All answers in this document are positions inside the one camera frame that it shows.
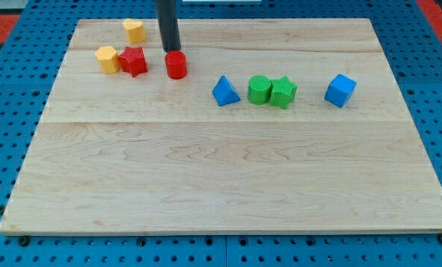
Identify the blue triangle block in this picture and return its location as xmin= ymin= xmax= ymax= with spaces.
xmin=212 ymin=76 xmax=240 ymax=106

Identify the yellow heart block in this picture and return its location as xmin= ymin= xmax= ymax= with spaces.
xmin=122 ymin=18 xmax=146 ymax=45

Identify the green cylinder block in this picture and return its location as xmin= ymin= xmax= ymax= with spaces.
xmin=248 ymin=75 xmax=272 ymax=105

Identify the wooden board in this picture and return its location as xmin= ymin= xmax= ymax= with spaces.
xmin=0 ymin=19 xmax=442 ymax=236

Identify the green star block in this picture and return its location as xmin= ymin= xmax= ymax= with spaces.
xmin=269 ymin=76 xmax=298 ymax=109

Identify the red cylinder block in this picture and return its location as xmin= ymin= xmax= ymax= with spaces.
xmin=165 ymin=50 xmax=188 ymax=79

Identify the red star block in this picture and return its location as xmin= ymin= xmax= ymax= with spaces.
xmin=119 ymin=47 xmax=148 ymax=78

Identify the blue cube block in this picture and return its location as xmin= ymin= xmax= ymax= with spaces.
xmin=324 ymin=74 xmax=357 ymax=108

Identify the yellow hexagon block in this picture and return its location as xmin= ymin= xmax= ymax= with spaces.
xmin=94 ymin=46 xmax=121 ymax=74

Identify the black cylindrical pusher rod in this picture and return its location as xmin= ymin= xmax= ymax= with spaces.
xmin=155 ymin=0 xmax=181 ymax=53

